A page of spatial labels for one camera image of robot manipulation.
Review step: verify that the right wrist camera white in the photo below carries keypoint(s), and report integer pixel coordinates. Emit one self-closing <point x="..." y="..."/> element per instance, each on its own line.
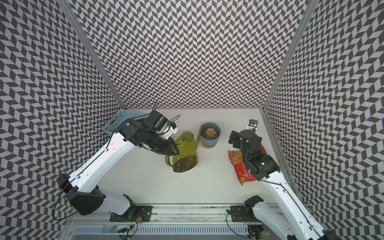
<point x="252" y="124"/>

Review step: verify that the pink succulent blue pot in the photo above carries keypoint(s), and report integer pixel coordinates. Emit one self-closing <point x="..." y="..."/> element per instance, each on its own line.
<point x="210" y="133"/>

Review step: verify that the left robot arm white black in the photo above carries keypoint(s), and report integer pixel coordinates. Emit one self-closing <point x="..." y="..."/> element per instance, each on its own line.
<point x="81" y="186"/>

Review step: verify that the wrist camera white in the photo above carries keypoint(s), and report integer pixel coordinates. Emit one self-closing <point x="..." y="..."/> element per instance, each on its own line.
<point x="252" y="124"/>
<point x="160" y="125"/>

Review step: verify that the terracotta round saucer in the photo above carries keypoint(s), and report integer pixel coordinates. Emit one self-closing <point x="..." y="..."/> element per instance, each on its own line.
<point x="202" y="146"/>

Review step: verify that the aluminium front rail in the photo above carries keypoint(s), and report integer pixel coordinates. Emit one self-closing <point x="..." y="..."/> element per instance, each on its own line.
<point x="170" y="220"/>

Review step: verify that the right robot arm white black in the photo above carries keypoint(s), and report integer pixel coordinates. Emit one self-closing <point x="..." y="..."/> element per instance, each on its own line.
<point x="298" y="223"/>

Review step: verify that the red cookie snack bag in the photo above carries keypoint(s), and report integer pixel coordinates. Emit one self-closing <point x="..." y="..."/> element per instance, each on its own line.
<point x="243" y="174"/>

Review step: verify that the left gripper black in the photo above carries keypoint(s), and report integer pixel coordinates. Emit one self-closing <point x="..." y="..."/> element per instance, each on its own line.
<point x="168" y="148"/>

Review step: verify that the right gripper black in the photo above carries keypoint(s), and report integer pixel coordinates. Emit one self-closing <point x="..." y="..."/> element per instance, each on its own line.
<point x="234" y="134"/>

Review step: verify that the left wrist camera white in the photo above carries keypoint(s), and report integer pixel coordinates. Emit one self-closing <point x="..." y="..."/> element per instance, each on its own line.
<point x="160" y="125"/>

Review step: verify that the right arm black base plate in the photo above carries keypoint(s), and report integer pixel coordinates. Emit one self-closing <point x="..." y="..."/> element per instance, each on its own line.
<point x="241" y="214"/>

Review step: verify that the light blue plastic basket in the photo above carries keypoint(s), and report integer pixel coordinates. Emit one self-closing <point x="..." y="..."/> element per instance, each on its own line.
<point x="117" y="119"/>

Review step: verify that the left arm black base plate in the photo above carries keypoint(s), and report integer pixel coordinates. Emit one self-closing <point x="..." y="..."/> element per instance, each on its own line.
<point x="138" y="213"/>

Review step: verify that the green transparent watering can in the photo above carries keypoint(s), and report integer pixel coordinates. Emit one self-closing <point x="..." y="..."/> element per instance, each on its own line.
<point x="187" y="158"/>

